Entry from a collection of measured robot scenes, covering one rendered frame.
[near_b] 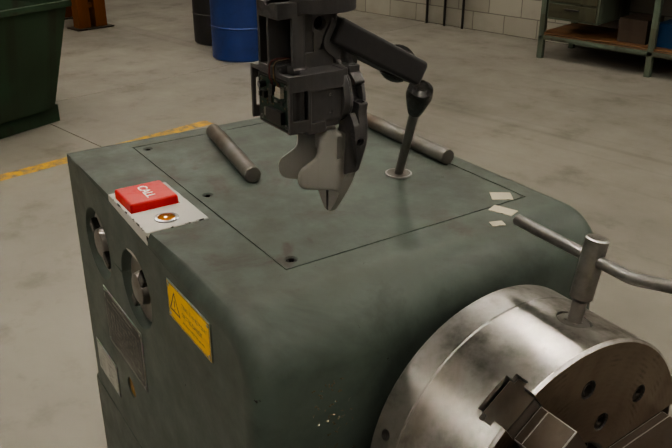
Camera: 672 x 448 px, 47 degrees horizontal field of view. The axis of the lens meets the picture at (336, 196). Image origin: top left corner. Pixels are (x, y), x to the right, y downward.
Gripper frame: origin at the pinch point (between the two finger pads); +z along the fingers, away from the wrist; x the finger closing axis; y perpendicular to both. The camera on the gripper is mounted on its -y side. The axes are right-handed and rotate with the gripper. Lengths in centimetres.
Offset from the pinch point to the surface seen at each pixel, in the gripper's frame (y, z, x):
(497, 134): -320, 132, -288
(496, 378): -4.0, 11.5, 19.7
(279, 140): -14.5, 7.5, -37.4
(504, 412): -2.9, 13.2, 22.1
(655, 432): -22.2, 22.3, 25.0
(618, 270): -15.5, 2.9, 22.4
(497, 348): -6.2, 10.5, 17.5
